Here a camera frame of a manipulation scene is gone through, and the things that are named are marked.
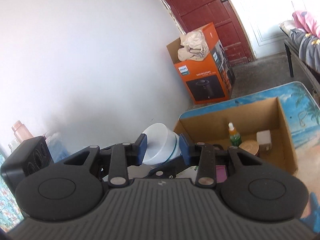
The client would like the purple plastic lid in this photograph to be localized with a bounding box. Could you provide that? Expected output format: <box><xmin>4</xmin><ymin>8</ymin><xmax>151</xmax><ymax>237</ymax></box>
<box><xmin>216</xmin><ymin>165</ymin><xmax>228</xmax><ymax>183</ymax></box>

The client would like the white supplement bottle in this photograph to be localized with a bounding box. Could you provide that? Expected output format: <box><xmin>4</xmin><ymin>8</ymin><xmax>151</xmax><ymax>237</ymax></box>
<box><xmin>143</xmin><ymin>123</ymin><xmax>181</xmax><ymax>166</ymax></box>

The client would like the green dropper bottle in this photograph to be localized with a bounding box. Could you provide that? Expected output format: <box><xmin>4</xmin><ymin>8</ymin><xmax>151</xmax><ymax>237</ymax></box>
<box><xmin>228</xmin><ymin>122</ymin><xmax>242</xmax><ymax>147</ymax></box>

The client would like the gold lidded jar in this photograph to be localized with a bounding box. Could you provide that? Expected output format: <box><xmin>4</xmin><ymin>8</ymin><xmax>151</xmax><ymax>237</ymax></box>
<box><xmin>239</xmin><ymin>140</ymin><xmax>259</xmax><ymax>157</ymax></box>

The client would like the white USB charger plug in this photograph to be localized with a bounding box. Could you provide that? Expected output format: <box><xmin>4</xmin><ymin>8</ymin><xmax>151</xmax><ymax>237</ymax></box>
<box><xmin>256</xmin><ymin>130</ymin><xmax>272</xmax><ymax>153</ymax></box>

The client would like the person's right hand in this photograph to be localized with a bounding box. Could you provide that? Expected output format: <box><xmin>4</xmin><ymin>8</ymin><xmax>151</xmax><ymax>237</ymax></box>
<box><xmin>298</xmin><ymin>191</ymin><xmax>320</xmax><ymax>231</ymax></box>

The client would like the pink water bottle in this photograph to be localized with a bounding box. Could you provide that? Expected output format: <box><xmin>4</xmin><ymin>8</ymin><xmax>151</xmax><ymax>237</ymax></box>
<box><xmin>11</xmin><ymin>120</ymin><xmax>33</xmax><ymax>142</ymax></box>

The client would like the open brown cardboard box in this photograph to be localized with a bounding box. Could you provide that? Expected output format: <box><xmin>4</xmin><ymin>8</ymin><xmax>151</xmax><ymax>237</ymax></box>
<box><xmin>173</xmin><ymin>96</ymin><xmax>299</xmax><ymax>178</ymax></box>

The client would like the orange Philips box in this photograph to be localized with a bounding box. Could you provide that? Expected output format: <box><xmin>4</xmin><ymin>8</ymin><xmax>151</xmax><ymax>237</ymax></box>
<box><xmin>167</xmin><ymin>23</ymin><xmax>235</xmax><ymax>105</ymax></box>

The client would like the beige cloth bag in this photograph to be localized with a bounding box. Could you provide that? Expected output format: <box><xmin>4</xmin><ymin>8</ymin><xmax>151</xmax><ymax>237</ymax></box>
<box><xmin>177</xmin><ymin>29</ymin><xmax>209</xmax><ymax>62</ymax></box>

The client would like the grey patterned quilt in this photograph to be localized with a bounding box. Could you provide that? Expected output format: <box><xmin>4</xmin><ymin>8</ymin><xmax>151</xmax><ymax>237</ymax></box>
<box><xmin>279</xmin><ymin>20</ymin><xmax>319</xmax><ymax>74</ymax></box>

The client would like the dark red wooden door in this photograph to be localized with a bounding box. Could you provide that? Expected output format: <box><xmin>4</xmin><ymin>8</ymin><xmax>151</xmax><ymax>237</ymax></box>
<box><xmin>165</xmin><ymin>0</ymin><xmax>254</xmax><ymax>66</ymax></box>

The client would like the pink floral blanket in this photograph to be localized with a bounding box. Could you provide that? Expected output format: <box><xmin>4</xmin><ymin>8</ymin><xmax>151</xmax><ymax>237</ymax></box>
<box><xmin>292</xmin><ymin>11</ymin><xmax>320</xmax><ymax>38</ymax></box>

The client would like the black metal bed frame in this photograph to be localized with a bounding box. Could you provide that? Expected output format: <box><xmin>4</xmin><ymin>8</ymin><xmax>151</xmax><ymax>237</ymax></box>
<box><xmin>284</xmin><ymin>38</ymin><xmax>319</xmax><ymax>95</ymax></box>

